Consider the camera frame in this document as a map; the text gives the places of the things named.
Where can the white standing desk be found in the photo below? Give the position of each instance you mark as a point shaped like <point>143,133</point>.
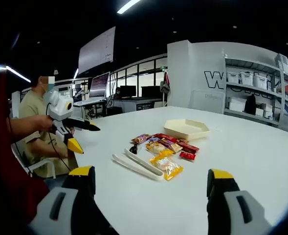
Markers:
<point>90,101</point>

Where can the coat stand with bag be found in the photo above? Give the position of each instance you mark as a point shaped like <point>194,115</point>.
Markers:
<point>165,85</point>

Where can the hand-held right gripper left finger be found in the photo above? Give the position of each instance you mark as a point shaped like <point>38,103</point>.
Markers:
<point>81,186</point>

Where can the white food tongs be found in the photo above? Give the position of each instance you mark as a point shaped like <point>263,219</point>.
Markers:
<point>159,176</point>

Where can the person's left hand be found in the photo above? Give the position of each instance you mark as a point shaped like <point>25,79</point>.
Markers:
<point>46,123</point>

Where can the black monitor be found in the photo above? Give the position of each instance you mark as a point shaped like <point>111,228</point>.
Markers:
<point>151,91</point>
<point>127,91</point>

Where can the dark office counter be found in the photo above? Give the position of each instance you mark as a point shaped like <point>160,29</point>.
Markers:
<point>129,104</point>

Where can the white cardboard box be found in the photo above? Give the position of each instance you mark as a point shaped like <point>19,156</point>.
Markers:
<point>237,105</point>

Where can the white chair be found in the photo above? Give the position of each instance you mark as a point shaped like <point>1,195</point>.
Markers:
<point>39,163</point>

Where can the small red food packet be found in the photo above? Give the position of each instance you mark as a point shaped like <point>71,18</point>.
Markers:
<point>187,155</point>

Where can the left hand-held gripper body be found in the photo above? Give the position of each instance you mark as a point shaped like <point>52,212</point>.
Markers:
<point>58,107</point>

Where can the small white boxes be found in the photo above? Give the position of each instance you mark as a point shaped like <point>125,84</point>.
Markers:
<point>263,110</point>

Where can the operator in red shirt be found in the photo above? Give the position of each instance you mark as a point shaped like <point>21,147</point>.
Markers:
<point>16,176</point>

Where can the black bag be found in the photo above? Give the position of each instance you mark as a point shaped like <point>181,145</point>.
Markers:
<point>250,105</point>

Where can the desk monitor with text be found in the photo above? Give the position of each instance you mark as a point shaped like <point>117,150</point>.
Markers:
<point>99,84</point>

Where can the large hanging display screen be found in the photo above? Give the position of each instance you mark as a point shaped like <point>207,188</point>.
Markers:
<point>97,51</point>

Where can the ceiling light strip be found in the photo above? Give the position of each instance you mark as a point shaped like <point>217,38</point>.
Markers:
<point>127,6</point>
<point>75,73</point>
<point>17,73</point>

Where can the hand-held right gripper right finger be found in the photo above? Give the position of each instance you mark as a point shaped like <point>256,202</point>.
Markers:
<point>217,195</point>

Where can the purple gold-edged food packet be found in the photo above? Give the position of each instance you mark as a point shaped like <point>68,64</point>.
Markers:
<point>171,146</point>

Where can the grey metal shelving unit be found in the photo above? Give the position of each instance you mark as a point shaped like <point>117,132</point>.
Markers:
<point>244,114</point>

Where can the cream hexagonal container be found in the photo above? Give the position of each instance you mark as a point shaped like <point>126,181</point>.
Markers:
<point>183,128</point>

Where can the black food clear packet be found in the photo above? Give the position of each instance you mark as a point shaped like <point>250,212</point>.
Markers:
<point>133,148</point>

